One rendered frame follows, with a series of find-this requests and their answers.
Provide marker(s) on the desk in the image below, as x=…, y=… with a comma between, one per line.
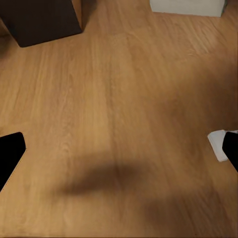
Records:
x=216, y=139

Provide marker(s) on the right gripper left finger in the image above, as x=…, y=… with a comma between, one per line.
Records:
x=12, y=148

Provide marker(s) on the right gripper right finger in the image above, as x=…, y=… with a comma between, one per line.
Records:
x=230, y=148

